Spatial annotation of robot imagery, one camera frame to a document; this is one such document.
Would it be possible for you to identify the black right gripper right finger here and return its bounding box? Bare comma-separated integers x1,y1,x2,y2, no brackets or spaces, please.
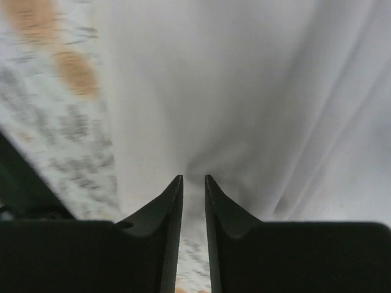
205,175,390,292

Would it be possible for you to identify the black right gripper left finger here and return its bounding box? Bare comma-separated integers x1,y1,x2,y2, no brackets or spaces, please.
1,175,183,292

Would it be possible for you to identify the white t shirt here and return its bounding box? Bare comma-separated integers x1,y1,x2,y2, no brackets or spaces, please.
95,1,390,242

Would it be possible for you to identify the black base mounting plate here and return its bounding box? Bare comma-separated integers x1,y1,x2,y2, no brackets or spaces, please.
1,134,74,220

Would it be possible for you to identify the floral patterned table mat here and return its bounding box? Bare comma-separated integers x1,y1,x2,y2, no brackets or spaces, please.
0,0,211,293

